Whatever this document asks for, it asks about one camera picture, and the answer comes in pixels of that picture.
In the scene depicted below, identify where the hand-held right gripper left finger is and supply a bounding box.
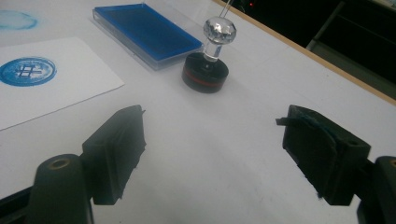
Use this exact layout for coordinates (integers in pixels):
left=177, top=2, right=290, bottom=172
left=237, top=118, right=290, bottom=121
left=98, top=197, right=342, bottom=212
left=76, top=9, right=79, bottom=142
left=81, top=105, right=148, bottom=206

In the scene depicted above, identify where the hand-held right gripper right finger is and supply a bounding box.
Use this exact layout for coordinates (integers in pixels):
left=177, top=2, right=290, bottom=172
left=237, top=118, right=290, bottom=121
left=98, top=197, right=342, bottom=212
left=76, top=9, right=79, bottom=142
left=275, top=105, right=372, bottom=206

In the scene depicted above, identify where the white paper card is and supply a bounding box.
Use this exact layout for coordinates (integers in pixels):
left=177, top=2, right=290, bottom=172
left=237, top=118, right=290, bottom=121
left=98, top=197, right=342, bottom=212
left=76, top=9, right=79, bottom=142
left=0, top=36, right=125, bottom=132

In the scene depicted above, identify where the black stamp with crystal knob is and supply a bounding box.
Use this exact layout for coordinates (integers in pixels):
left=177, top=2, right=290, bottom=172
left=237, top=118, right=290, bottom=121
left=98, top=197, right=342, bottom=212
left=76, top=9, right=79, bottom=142
left=181, top=16, right=237, bottom=94

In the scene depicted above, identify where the blue ink pad clear lid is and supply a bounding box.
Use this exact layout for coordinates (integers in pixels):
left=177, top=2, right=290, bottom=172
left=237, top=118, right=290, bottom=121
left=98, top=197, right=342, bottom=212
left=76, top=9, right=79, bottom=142
left=92, top=0, right=234, bottom=71

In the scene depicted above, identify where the white table cover sheet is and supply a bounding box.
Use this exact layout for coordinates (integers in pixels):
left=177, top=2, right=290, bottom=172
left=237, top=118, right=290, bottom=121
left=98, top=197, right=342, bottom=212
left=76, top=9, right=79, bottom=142
left=0, top=0, right=396, bottom=224

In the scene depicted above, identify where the white metal desk frame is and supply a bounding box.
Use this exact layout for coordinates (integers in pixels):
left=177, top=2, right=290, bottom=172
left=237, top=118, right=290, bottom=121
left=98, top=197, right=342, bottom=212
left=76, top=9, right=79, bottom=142
left=306, top=0, right=396, bottom=52

